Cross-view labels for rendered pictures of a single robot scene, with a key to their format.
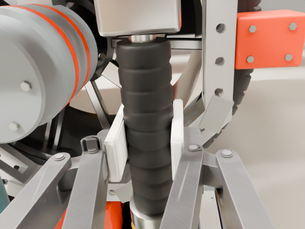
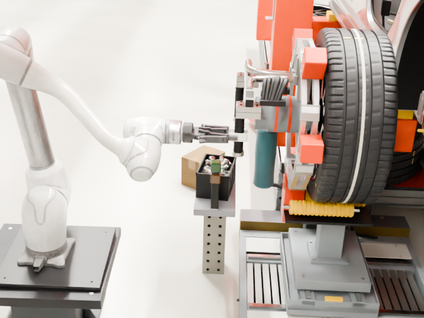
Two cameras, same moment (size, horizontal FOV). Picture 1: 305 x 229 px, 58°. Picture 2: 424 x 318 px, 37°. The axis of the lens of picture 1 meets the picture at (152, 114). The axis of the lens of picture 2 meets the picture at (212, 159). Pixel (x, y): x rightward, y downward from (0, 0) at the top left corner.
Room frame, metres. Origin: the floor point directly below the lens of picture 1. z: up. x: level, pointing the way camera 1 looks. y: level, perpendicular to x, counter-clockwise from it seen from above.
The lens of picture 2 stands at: (-0.09, -2.08, 1.72)
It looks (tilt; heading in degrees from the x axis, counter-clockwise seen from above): 25 degrees down; 85
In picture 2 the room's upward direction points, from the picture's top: 2 degrees clockwise
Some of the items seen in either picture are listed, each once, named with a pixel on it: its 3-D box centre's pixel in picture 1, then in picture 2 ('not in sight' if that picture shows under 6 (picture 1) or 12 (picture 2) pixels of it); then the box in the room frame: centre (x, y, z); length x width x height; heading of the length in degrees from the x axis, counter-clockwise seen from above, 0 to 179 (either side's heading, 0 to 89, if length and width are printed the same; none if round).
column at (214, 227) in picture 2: not in sight; (214, 229); (0.14, 0.36, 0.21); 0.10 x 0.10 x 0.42; 84
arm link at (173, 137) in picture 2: not in sight; (175, 132); (-0.05, 0.03, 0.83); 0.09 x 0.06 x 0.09; 84
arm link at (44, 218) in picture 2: not in sight; (43, 214); (-0.54, 0.02, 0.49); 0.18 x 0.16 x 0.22; 92
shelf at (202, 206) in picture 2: not in sight; (216, 188); (0.14, 0.33, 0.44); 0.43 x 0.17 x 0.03; 84
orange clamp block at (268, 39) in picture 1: (262, 38); (310, 148); (0.40, -0.17, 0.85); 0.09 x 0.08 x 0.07; 84
